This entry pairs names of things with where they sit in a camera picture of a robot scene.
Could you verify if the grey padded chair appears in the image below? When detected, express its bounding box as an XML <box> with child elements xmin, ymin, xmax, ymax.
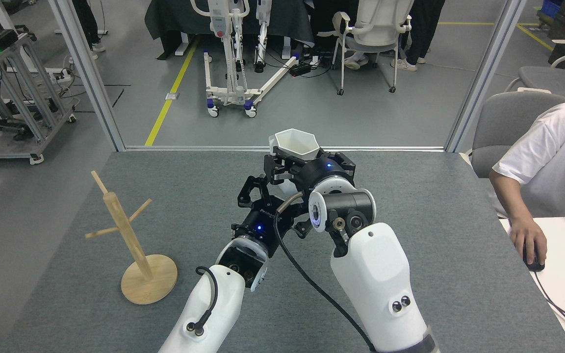
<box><xmin>504</xmin><ymin>39</ymin><xmax>565</xmax><ymax>99</ymax></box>
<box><xmin>459</xmin><ymin>88</ymin><xmax>565</xmax><ymax>178</ymax></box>

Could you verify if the silver frame post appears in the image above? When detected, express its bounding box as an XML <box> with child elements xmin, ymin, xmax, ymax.
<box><xmin>443</xmin><ymin>0</ymin><xmax>528</xmax><ymax>153</ymax></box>
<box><xmin>48</xmin><ymin>0</ymin><xmax>126</xmax><ymax>152</ymax></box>

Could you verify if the black computer mouse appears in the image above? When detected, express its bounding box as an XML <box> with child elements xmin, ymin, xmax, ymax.
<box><xmin>523</xmin><ymin>245</ymin><xmax>546</xmax><ymax>272</ymax></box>

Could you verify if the white upright stand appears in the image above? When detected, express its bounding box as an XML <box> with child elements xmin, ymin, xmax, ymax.
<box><xmin>253</xmin><ymin>0</ymin><xmax>272</xmax><ymax>74</ymax></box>

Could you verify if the silver frame crossbar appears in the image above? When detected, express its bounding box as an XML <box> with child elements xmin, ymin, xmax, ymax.
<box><xmin>124</xmin><ymin>145</ymin><xmax>447</xmax><ymax>153</ymax></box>

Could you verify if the person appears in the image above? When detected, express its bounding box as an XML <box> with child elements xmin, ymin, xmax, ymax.
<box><xmin>344</xmin><ymin>49</ymin><xmax>369</xmax><ymax>71</ymax></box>
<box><xmin>69</xmin><ymin>0</ymin><xmax>108</xmax><ymax>60</ymax></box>
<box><xmin>488</xmin><ymin>97</ymin><xmax>565</xmax><ymax>268</ymax></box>
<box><xmin>390</xmin><ymin>0</ymin><xmax>446</xmax><ymax>73</ymax></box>

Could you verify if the person's right hand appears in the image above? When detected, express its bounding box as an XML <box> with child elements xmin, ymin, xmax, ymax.
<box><xmin>510</xmin><ymin>218</ymin><xmax>548</xmax><ymax>265</ymax></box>

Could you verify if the black cloth covered table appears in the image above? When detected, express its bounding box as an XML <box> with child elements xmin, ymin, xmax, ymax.
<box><xmin>144</xmin><ymin>0</ymin><xmax>315</xmax><ymax>60</ymax></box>

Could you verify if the wooden cup rack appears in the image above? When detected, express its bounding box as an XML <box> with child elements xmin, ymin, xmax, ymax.
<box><xmin>85</xmin><ymin>171</ymin><xmax>179</xmax><ymax>305</ymax></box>

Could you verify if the white stand on wheels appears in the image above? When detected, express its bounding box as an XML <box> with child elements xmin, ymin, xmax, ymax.
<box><xmin>189</xmin><ymin>0</ymin><xmax>300</xmax><ymax>119</ymax></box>

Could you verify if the white faceted cup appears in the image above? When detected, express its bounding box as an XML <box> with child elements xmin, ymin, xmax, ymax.
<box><xmin>269</xmin><ymin>128</ymin><xmax>320</xmax><ymax>197</ymax></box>

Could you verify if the white power strip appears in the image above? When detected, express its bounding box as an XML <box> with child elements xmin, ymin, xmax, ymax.
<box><xmin>47</xmin><ymin>69</ymin><xmax>75</xmax><ymax>85</ymax></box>

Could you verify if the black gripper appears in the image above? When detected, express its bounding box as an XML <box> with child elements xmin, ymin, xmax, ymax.
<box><xmin>231</xmin><ymin>175</ymin><xmax>311</xmax><ymax>258</ymax></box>
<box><xmin>264</xmin><ymin>147</ymin><xmax>357</xmax><ymax>192</ymax></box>

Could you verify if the white office chair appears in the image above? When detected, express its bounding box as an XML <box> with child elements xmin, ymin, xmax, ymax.
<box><xmin>331</xmin><ymin>0</ymin><xmax>414</xmax><ymax>96</ymax></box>

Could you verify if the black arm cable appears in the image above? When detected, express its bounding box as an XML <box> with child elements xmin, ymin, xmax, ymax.
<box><xmin>274</xmin><ymin>191</ymin><xmax>376</xmax><ymax>353</ymax></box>
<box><xmin>187</xmin><ymin>266</ymin><xmax>219</xmax><ymax>338</ymax></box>

